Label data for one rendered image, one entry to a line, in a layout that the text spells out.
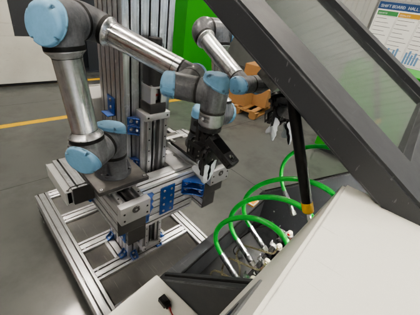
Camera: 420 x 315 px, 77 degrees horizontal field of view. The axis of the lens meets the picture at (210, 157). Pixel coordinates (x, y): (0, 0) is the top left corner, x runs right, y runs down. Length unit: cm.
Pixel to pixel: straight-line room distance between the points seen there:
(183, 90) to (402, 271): 62
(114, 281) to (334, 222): 163
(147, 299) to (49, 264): 148
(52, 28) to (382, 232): 84
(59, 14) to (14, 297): 176
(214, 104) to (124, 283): 136
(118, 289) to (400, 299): 165
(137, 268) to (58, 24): 146
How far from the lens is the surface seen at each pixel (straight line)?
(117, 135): 108
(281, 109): 110
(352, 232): 33
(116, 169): 115
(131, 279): 185
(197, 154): 83
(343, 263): 29
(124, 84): 124
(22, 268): 233
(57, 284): 217
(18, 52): 557
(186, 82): 75
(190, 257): 100
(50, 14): 87
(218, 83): 72
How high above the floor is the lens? 174
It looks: 31 degrees down
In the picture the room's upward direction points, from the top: 9 degrees clockwise
